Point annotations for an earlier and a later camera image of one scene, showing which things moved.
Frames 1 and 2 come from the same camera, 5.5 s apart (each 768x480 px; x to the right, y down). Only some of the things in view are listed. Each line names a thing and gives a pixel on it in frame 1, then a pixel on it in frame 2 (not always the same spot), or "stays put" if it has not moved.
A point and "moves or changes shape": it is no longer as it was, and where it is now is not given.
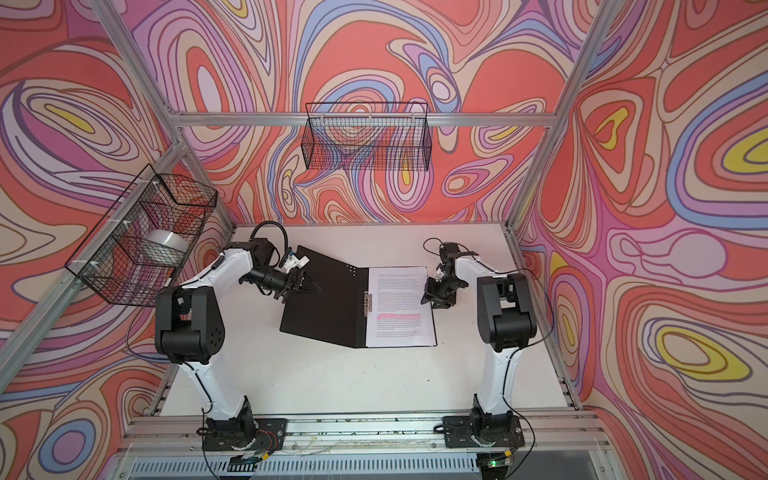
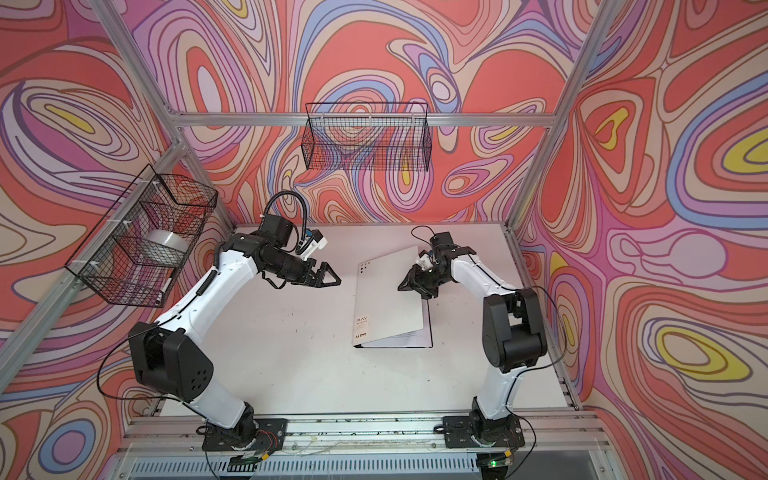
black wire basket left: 140,248 stays put
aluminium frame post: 140,66 stays put
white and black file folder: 367,307 moves or changes shape
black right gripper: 431,295 -> 415,277
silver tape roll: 169,238 stays put
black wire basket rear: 367,136 stays put
